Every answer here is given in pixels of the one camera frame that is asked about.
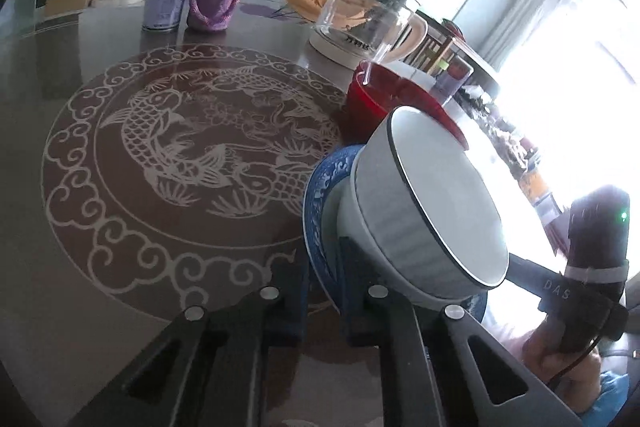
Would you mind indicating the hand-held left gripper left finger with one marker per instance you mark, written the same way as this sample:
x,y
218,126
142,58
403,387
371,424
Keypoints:
x,y
292,307

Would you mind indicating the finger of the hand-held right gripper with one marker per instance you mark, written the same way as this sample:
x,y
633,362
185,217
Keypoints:
x,y
525,274

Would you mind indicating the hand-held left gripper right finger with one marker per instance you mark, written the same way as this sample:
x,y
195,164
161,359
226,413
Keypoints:
x,y
355,307

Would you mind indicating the white ribbed black-rimmed bowl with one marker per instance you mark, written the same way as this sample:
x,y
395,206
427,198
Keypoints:
x,y
440,187

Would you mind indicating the blue patterned white plate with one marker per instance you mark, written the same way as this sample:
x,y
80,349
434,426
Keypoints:
x,y
315,187

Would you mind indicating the person's right hand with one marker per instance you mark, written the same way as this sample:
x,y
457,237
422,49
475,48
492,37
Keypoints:
x,y
555,367

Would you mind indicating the blue garment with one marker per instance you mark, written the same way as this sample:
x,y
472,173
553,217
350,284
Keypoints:
x,y
610,394

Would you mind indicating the white curtain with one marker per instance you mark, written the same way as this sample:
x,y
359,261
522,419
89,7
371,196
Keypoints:
x,y
525,17

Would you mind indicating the glass electric kettle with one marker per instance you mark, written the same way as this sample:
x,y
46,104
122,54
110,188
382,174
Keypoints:
x,y
360,12

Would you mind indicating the purple round mat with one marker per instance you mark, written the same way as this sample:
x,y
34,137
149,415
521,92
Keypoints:
x,y
255,9

